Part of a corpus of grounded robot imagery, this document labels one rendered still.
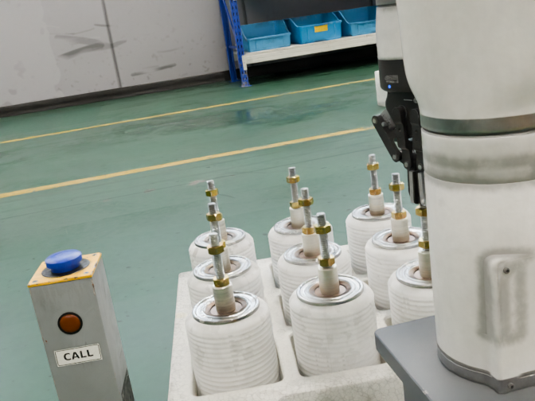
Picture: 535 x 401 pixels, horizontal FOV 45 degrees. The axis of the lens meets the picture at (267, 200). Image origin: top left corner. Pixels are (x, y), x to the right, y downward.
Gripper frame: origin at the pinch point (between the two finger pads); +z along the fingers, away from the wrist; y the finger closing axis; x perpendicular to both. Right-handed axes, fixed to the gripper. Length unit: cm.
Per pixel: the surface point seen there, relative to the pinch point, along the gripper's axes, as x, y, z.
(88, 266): -32.2, -19.9, 4.4
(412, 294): -4.2, 1.7, 10.9
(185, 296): -16.7, -32.4, 17.8
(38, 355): -34, -69, 36
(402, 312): -4.6, 0.2, 13.4
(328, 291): -10.9, -4.4, 10.1
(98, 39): 130, -511, -15
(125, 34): 152, -504, -16
